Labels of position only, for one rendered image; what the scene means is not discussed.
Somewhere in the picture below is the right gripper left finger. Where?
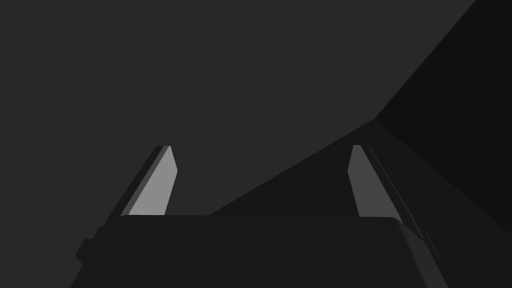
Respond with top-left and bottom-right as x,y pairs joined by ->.
104,145 -> 179,227

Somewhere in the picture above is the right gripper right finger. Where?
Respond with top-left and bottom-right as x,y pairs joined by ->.
347,144 -> 425,241

